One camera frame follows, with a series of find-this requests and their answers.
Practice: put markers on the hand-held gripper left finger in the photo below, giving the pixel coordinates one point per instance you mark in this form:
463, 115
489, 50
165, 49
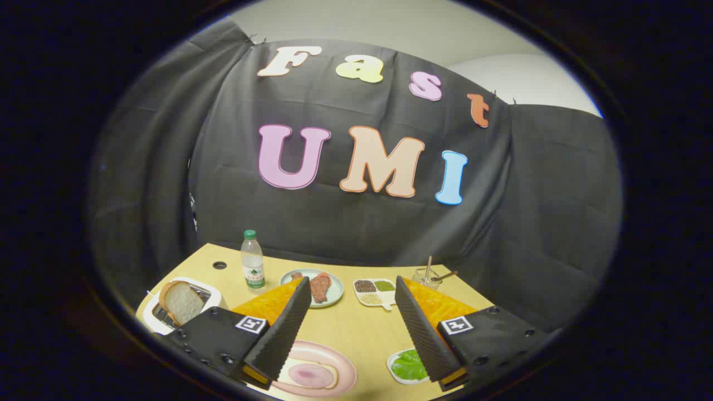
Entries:
287, 328

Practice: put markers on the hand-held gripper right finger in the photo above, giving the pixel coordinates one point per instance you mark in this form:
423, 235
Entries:
418, 328

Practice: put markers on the green lettuce leaf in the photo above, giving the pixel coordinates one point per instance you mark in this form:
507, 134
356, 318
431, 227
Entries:
408, 366

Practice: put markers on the toasted bread slice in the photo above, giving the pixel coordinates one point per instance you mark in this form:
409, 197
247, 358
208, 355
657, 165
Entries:
184, 303

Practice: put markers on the white divided dish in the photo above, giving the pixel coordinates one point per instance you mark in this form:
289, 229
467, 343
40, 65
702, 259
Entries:
385, 298

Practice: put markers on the pink ham slice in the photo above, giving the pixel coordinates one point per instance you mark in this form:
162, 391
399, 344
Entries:
310, 375

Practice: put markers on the small white square plate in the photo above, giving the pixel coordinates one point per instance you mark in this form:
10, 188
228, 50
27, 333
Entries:
392, 374

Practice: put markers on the green beans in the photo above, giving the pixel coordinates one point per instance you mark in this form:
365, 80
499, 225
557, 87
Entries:
384, 285

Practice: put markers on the pale beans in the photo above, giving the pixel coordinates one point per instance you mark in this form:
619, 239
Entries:
371, 299

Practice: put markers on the pale green round plate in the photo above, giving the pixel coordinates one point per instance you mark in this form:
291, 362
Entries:
336, 295

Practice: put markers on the pink round plate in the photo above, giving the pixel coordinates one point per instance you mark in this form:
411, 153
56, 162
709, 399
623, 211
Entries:
344, 362

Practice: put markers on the dark brown beans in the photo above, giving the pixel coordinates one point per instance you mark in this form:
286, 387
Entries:
365, 285

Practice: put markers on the white bread slice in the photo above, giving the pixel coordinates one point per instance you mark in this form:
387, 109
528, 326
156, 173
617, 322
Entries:
333, 379

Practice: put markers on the clear plastic water bottle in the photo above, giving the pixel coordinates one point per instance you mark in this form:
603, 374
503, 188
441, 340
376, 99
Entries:
253, 267

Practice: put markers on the white toaster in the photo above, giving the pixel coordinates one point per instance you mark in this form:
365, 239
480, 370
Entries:
214, 295

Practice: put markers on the black backdrop cloth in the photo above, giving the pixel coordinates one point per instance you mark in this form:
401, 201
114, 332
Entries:
356, 223

